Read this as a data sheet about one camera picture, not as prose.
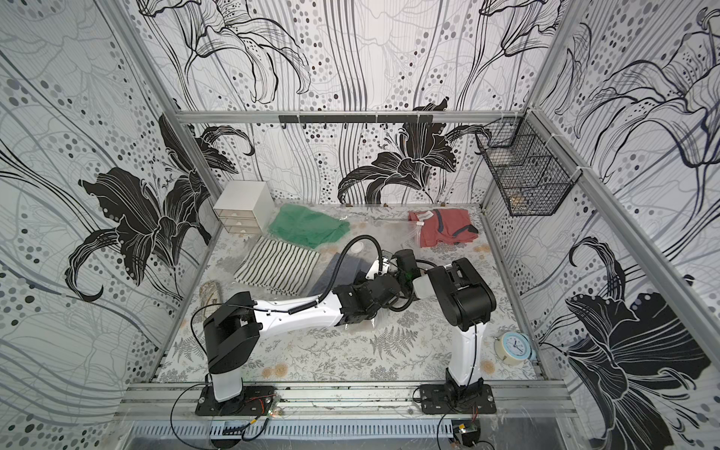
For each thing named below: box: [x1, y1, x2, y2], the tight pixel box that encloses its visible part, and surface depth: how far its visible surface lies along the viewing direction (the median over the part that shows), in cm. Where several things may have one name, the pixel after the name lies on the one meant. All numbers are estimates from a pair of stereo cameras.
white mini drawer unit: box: [212, 180, 276, 236], surface depth 107 cm
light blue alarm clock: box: [494, 331, 532, 366], surface depth 79 cm
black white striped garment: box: [233, 236, 321, 297], surface depth 101 cm
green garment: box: [268, 204, 351, 250], surface depth 111 cm
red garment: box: [407, 209, 480, 249], surface depth 110 cm
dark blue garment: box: [308, 252, 373, 297], surface depth 98 cm
